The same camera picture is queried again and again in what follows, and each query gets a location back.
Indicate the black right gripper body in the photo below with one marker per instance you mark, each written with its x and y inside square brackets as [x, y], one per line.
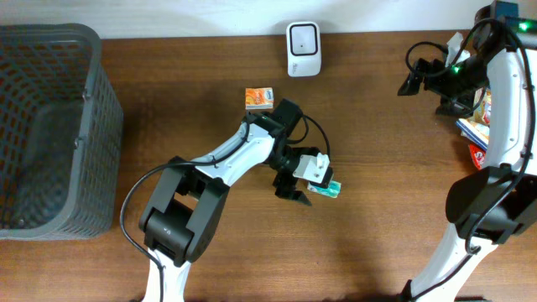
[422, 75]

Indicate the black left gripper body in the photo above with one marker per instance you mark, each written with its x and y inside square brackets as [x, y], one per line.
[285, 183]

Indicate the teal tissue pack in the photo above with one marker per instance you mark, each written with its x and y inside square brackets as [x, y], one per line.
[333, 190]

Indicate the yellow wet wipes pack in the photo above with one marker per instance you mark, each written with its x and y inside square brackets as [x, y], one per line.
[476, 127]

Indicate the orange tissue pack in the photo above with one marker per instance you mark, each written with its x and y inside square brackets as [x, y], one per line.
[259, 98]

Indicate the red snack bag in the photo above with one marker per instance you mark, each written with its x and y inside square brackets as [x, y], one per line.
[477, 155]

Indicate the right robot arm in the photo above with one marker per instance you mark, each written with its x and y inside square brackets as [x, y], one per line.
[486, 208]

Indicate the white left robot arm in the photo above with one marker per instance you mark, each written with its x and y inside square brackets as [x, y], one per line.
[186, 205]

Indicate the white barcode scanner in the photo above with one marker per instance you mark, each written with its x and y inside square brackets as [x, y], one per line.
[303, 41]

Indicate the grey plastic mesh basket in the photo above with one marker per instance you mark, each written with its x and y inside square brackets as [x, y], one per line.
[61, 134]

